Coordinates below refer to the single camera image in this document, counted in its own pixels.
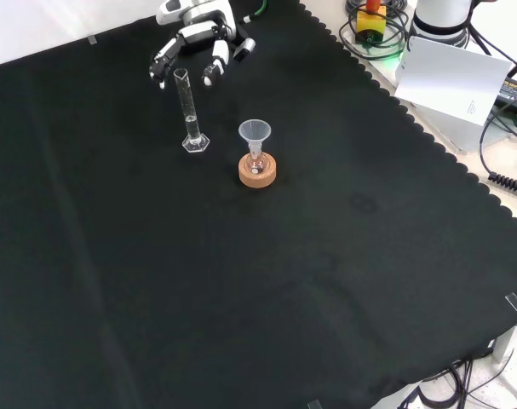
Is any clear plastic funnel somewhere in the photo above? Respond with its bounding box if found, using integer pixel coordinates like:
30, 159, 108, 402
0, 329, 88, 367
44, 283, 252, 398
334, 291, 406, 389
238, 119, 273, 157

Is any black power adapter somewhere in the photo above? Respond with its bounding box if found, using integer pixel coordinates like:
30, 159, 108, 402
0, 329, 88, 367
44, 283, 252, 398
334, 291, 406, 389
495, 78, 517, 108

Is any black cable bundle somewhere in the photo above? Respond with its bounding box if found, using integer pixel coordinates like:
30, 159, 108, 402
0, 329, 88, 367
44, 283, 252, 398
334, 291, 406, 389
396, 356, 517, 409

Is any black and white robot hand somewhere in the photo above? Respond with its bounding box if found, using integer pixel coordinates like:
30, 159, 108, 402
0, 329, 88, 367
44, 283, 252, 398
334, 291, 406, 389
148, 0, 238, 89

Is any black and grey wrist camera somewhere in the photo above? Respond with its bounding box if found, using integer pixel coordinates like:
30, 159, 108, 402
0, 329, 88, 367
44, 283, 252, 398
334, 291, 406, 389
232, 37, 257, 63

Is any white bracket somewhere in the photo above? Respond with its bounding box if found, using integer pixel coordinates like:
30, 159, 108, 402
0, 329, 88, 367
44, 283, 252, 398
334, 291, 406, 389
491, 314, 517, 364

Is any black cloth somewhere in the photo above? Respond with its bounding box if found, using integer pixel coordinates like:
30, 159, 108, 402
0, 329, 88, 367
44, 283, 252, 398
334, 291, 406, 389
0, 0, 517, 409

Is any green cable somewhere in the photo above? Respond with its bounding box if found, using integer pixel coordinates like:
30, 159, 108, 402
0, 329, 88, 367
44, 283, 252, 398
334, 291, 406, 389
240, 0, 271, 25

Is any cork ring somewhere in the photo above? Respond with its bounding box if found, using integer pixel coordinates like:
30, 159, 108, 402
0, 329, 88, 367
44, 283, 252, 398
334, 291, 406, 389
238, 152, 279, 189

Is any black coiled cable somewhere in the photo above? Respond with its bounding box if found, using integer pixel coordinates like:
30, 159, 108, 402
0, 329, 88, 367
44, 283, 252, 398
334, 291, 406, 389
479, 97, 517, 198

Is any clear glass graduated cylinder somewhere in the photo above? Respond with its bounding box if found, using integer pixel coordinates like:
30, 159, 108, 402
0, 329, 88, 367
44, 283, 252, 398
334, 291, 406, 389
173, 67, 211, 154

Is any yellow stop button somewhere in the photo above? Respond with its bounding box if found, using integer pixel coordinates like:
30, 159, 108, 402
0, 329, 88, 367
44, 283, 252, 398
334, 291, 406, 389
354, 0, 388, 45

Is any glass round-bottom flask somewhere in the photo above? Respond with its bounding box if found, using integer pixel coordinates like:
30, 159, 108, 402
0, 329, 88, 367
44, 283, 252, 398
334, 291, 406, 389
247, 144, 268, 176

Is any black cable loop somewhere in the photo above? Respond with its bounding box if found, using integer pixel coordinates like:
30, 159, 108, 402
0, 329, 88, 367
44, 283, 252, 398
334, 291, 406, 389
337, 0, 412, 60

